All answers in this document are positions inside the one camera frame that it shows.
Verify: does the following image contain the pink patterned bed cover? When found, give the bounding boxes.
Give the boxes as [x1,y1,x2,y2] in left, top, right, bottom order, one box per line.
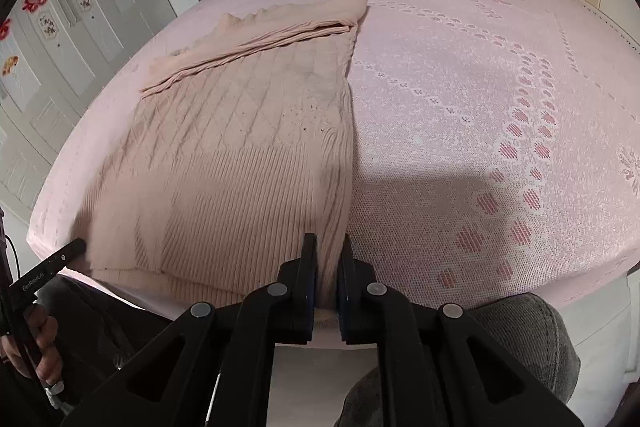
[27,0,639,307]

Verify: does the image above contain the pink knit sweater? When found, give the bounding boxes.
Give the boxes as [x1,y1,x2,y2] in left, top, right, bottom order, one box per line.
[76,0,368,308]

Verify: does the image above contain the camouflage trouser leg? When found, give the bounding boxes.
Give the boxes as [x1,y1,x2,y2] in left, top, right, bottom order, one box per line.
[337,289,581,426]

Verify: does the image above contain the white wardrobe with red decals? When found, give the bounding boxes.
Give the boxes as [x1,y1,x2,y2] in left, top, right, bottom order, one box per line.
[1,0,176,222]

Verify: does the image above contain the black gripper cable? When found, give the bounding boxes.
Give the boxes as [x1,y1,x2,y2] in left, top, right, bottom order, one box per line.
[0,233,66,413]

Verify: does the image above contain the person's left hand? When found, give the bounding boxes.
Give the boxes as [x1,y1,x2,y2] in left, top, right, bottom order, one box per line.
[0,300,65,389]

